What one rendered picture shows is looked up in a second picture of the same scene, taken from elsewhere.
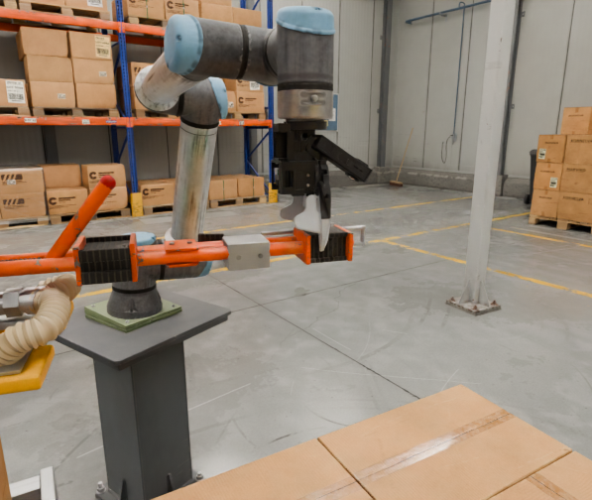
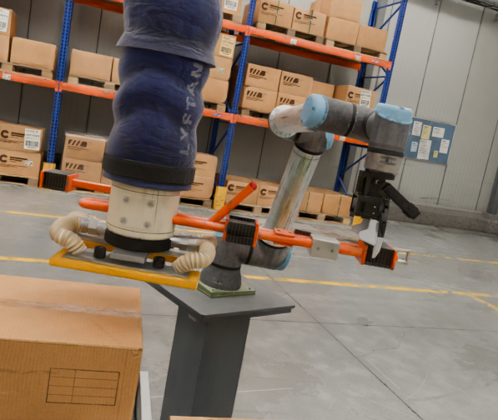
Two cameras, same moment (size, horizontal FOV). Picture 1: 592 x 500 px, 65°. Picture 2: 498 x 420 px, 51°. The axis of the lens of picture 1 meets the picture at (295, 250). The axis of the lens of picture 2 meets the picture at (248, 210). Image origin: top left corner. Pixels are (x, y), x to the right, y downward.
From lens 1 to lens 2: 0.58 m
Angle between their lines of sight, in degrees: 16
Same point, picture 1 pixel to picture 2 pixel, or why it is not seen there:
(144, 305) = (228, 280)
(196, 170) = (297, 183)
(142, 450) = (196, 400)
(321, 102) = (393, 163)
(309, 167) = (377, 202)
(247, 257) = (323, 250)
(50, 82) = not seen: hidden behind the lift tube
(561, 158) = not seen: outside the picture
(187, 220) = (279, 221)
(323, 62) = (399, 140)
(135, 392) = (204, 348)
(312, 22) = (397, 116)
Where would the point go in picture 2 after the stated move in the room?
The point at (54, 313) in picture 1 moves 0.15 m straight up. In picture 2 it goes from (209, 252) to (220, 191)
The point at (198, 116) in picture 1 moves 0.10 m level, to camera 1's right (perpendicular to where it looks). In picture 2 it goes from (309, 145) to (335, 150)
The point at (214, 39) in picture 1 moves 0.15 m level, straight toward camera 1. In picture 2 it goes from (334, 112) to (337, 109)
